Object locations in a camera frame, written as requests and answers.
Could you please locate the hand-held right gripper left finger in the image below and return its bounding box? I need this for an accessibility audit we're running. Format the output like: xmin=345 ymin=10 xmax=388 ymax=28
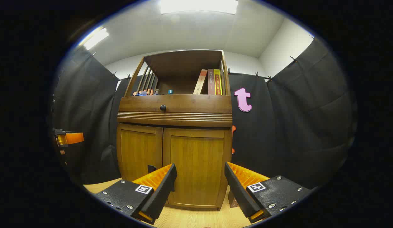
xmin=94 ymin=163 xmax=178 ymax=225

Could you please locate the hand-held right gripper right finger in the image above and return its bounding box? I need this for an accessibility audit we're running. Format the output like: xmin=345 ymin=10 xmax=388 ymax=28
xmin=224 ymin=161 xmax=312 ymax=224

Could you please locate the wooden double-door shoe cabinet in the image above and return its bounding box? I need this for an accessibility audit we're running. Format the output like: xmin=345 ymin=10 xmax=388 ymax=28
xmin=117 ymin=50 xmax=233 ymax=212

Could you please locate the wooden cabinet drawer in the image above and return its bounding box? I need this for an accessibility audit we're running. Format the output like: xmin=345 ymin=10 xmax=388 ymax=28
xmin=119 ymin=94 xmax=232 ymax=113

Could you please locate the dark brown book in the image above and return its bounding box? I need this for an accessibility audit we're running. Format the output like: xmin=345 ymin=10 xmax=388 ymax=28
xmin=228 ymin=189 xmax=239 ymax=208

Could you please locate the black backdrop cloth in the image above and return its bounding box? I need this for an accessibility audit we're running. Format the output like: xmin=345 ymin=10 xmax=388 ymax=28
xmin=52 ymin=37 xmax=358 ymax=190

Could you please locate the narrow ceiling light panel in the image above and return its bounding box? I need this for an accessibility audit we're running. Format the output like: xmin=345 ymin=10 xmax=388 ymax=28
xmin=84 ymin=28 xmax=110 ymax=50

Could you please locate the dark red book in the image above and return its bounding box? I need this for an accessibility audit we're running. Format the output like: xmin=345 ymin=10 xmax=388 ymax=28
xmin=208 ymin=69 xmax=215 ymax=95

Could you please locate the tan book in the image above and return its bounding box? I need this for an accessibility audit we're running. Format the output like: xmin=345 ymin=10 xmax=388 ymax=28
xmin=193 ymin=69 xmax=208 ymax=95

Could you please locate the wide ceiling light panel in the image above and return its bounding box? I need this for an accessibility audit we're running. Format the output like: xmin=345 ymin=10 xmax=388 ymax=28
xmin=160 ymin=0 xmax=238 ymax=15

